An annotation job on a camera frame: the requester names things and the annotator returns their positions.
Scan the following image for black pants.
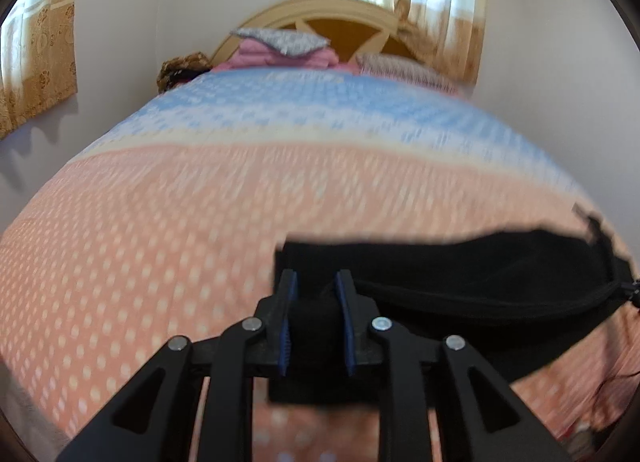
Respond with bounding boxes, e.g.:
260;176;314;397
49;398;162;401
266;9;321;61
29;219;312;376
276;229;639;383

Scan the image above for pink and blue dotted bedspread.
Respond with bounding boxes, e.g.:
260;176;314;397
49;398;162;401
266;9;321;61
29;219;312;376
0;66;640;462

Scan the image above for striped pillow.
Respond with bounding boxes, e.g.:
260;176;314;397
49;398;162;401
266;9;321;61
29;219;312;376
356;53;459;95

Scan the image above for pink folded blanket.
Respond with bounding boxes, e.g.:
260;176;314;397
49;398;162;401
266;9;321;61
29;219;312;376
213;39;360;74

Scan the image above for brown patterned bag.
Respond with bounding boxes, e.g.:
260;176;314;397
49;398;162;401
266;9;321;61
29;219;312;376
156;52;212;94

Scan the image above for grey patterned pillow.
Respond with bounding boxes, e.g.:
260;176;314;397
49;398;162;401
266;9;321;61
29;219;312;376
232;28;330;57

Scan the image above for cream and brown wooden headboard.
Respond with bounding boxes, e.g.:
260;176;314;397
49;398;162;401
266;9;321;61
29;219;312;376
210;0;418;67

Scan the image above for gold curtain on side window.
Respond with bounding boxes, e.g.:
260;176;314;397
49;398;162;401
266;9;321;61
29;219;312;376
1;0;77;136

